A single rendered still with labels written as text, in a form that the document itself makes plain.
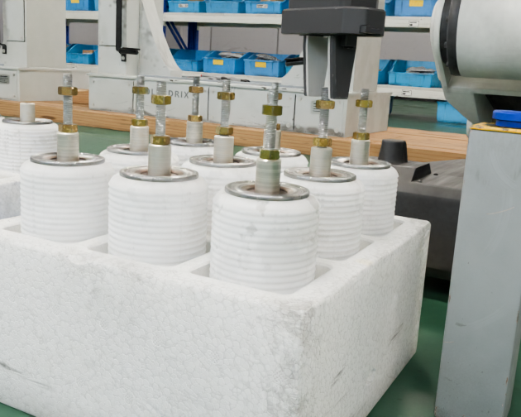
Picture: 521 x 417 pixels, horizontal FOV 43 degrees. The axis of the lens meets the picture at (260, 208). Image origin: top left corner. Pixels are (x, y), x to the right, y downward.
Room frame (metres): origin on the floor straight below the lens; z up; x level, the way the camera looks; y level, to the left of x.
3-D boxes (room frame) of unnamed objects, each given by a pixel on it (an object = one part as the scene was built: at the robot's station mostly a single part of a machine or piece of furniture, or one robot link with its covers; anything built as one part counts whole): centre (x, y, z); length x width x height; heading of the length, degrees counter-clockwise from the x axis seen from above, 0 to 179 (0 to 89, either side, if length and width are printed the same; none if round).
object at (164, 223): (0.63, 0.10, 0.16); 0.10 x 0.10 x 0.18
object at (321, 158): (0.68, -0.06, 0.26); 0.02 x 0.02 x 0.03
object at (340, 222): (0.68, -0.06, 0.16); 0.10 x 0.10 x 0.18
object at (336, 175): (0.68, -0.06, 0.25); 0.08 x 0.08 x 0.01
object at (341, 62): (0.66, -0.07, 0.36); 0.03 x 0.02 x 0.06; 128
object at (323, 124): (0.68, -0.06, 0.30); 0.01 x 0.01 x 0.08
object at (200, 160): (0.73, 0.05, 0.25); 0.08 x 0.08 x 0.01
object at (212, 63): (6.43, 0.35, 0.36); 0.50 x 0.38 x 0.21; 151
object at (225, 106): (0.73, 0.05, 0.30); 0.01 x 0.01 x 0.08
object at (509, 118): (0.67, -0.25, 0.32); 0.04 x 0.04 x 0.02
